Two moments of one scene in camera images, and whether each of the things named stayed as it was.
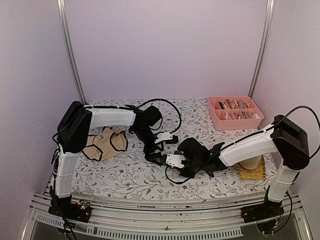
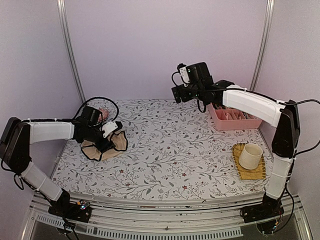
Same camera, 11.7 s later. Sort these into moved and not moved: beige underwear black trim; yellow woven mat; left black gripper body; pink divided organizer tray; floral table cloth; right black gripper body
Moved: right black gripper body; left black gripper body
Not moved: pink divided organizer tray; yellow woven mat; floral table cloth; beige underwear black trim
